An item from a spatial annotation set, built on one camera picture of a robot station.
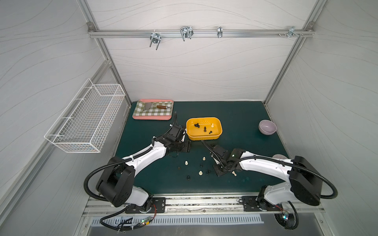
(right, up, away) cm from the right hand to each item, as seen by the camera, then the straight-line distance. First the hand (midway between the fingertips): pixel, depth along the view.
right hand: (216, 169), depth 83 cm
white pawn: (+1, +24, +21) cm, 32 cm away
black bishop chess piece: (-10, +24, +22) cm, 34 cm away
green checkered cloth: (-45, +35, +32) cm, 65 cm away
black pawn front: (-16, -4, -1) cm, 17 cm away
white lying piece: (+10, -2, 0) cm, 10 cm away
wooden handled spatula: (-49, +39, +32) cm, 71 cm away
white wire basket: (-65, +27, -15) cm, 72 cm away
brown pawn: (-21, 0, +1) cm, 22 cm away
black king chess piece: (-5, +21, +19) cm, 28 cm away
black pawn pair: (-4, -1, +1) cm, 5 cm away
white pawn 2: (-7, +5, +5) cm, 10 cm away
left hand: (-16, +13, +3) cm, 21 cm away
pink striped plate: (+38, +7, +2) cm, 39 cm away
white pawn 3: (-9, -2, 0) cm, 9 cm away
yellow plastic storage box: (-12, +18, +19) cm, 29 cm away
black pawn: (-1, +20, +18) cm, 27 cm away
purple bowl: (+39, +23, +19) cm, 49 cm away
